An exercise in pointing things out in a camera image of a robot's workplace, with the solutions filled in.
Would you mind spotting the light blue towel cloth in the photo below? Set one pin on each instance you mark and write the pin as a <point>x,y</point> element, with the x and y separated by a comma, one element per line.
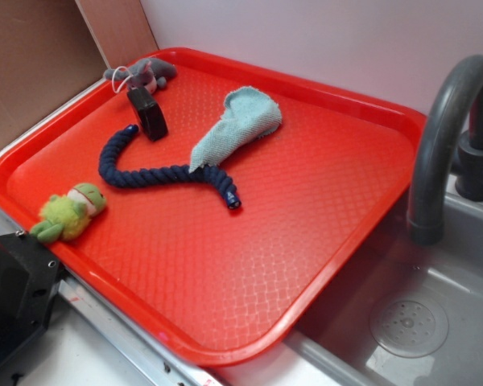
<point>249,115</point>

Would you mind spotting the brown cardboard panel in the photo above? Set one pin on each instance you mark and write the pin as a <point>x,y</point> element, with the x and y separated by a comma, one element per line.
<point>50,51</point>

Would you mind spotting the black rectangular block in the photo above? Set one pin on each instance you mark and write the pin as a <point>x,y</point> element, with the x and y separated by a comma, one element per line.
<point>149,113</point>

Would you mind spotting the gray curved faucet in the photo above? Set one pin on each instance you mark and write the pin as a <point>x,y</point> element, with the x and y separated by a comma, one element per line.
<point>452,143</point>

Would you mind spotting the red plastic tray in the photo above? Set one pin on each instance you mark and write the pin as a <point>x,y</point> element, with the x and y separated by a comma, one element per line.
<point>220,286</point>

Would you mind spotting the gray plush animal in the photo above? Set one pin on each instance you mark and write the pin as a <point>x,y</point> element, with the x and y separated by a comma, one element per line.
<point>149,73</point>

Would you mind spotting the green plush frog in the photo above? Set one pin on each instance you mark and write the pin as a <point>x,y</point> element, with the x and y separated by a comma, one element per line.
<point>65,217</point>

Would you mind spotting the black robot mount block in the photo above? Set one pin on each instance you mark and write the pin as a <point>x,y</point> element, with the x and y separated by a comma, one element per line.
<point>29,278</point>

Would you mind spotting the gray plastic sink basin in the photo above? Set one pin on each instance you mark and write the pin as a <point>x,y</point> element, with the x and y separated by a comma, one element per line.
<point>402,314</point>

